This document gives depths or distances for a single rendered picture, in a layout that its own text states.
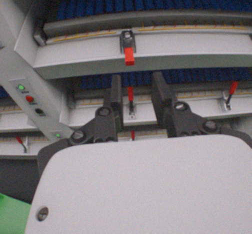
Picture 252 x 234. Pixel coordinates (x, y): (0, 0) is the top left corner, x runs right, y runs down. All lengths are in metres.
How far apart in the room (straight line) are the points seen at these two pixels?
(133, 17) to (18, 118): 0.43
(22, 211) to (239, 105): 0.91
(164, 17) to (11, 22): 0.26
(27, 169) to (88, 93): 0.58
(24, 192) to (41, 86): 0.59
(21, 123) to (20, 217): 0.45
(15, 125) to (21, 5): 0.34
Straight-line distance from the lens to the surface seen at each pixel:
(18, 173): 0.89
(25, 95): 0.37
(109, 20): 0.29
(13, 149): 0.75
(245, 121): 0.66
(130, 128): 0.54
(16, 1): 0.32
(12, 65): 0.33
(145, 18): 0.30
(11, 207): 0.85
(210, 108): 0.46
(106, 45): 0.28
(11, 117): 0.55
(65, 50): 0.30
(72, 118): 0.43
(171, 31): 0.30
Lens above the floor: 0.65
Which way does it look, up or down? 49 degrees down
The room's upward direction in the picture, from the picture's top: 5 degrees counter-clockwise
